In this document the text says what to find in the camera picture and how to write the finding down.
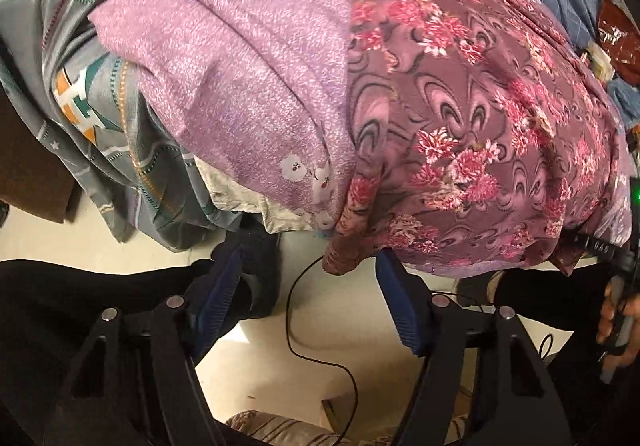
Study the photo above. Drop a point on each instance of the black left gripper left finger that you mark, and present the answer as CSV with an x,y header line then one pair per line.
x,y
134,381

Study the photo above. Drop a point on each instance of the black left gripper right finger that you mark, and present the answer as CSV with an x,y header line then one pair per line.
x,y
513,400

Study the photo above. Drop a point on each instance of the maroon floral patterned garment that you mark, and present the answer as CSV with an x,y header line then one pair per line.
x,y
483,142

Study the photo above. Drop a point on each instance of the person's right hand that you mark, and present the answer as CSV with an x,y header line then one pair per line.
x,y
609,311

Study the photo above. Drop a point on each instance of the person's black trouser leg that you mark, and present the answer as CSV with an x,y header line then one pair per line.
x,y
48,311

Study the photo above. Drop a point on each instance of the red snack packet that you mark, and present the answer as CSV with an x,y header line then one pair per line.
x,y
620,40

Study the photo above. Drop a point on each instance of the grey star patterned sheet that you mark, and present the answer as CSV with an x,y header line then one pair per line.
x,y
83,103

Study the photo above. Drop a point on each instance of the purple floral bed sheet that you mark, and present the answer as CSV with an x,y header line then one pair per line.
x,y
255,88

